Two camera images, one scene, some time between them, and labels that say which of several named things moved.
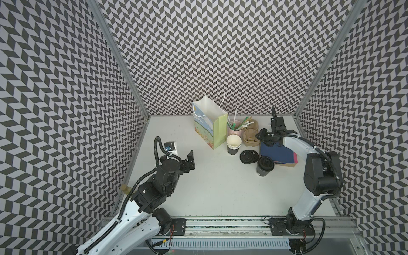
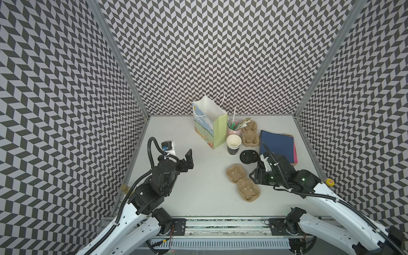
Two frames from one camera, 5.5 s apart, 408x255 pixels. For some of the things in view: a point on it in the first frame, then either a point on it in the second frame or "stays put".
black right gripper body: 276,130 -> 258,175
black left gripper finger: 190,164 stays put
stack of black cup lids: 248,156 stays put
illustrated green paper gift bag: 210,119 stays put
